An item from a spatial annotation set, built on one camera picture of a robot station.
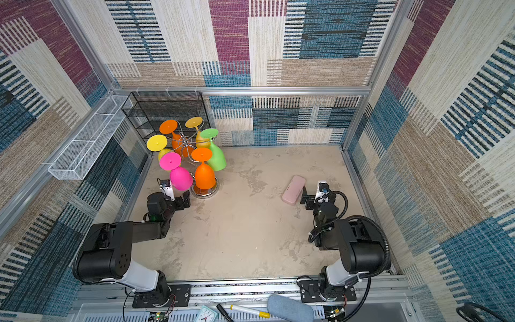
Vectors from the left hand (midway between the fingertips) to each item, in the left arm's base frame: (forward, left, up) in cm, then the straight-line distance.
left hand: (179, 191), depth 94 cm
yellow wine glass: (+5, +1, +26) cm, 27 cm away
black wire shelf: (+37, +12, +17) cm, 43 cm away
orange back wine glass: (+5, -8, +24) cm, 26 cm away
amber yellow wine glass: (+17, -11, +27) cm, 33 cm away
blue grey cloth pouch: (-45, -45, -4) cm, 64 cm away
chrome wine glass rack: (+5, -5, -9) cm, 12 cm away
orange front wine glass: (-3, -16, +17) cm, 23 cm away
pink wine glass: (-5, -7, +17) cm, 19 cm away
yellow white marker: (-46, -37, -7) cm, 60 cm away
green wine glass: (+3, -21, +17) cm, 27 cm away
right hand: (-2, -63, +3) cm, 63 cm away
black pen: (-46, -25, -6) cm, 52 cm away
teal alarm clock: (-46, -18, -5) cm, 50 cm away
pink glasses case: (+3, -54, -4) cm, 54 cm away
